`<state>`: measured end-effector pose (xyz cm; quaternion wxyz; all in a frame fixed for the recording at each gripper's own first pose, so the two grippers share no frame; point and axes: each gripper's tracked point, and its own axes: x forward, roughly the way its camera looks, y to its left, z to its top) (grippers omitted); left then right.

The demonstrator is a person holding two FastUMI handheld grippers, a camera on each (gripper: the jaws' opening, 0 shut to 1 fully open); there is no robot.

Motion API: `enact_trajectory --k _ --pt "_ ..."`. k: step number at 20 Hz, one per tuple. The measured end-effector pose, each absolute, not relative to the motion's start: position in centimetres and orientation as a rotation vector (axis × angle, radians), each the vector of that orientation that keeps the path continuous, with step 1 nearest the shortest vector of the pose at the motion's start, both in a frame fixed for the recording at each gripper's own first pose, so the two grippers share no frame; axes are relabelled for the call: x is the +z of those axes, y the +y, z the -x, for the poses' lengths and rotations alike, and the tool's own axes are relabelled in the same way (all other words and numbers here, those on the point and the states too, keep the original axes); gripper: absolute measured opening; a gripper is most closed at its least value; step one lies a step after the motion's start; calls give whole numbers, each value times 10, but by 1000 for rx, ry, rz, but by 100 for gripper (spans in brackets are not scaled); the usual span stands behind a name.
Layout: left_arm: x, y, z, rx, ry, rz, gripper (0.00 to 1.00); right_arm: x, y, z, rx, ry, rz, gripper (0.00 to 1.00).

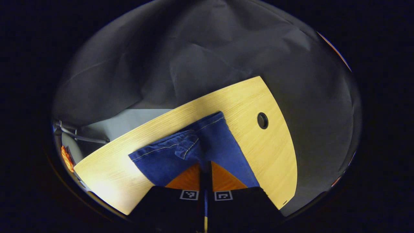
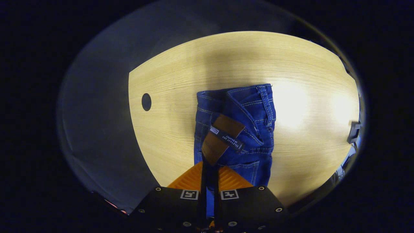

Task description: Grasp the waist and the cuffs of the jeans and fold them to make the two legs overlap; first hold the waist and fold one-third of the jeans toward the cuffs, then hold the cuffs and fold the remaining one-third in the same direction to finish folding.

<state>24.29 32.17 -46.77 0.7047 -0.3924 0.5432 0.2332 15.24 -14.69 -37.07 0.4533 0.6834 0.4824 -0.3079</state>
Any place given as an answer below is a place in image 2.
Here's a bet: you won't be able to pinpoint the blue denim jeans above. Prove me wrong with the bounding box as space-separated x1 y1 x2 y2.
193 83 277 219

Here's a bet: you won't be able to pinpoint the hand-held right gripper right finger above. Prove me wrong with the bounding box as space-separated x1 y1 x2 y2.
213 165 289 232

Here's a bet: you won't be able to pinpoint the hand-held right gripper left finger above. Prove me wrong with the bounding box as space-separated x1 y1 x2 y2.
129 160 208 232

